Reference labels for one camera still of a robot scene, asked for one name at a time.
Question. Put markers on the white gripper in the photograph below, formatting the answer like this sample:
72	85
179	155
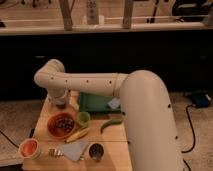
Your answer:
59	98

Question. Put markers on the dark purple grape bunch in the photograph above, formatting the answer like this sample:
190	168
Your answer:
65	124

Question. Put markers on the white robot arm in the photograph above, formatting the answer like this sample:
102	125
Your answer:
144	100

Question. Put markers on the red bowl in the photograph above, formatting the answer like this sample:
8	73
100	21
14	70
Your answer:
59	133

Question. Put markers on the green tray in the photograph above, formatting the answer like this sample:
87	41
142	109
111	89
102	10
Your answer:
96	104

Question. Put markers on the light green cup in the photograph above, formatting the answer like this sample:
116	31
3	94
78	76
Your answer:
83	119

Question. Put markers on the yellow corn cob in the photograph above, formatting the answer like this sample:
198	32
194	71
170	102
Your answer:
77	135

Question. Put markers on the white cloth in tray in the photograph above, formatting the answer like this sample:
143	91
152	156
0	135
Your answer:
114	103

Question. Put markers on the small silver metal object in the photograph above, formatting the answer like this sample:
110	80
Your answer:
55	153

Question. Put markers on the orange cup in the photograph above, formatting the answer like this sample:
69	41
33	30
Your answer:
29	149

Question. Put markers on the green chili pepper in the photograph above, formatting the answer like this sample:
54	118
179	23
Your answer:
109	123

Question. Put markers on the dark metal cup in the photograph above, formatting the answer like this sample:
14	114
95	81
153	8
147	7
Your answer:
96	152

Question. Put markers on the dark blue bag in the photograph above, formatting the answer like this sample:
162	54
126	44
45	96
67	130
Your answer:
200	99

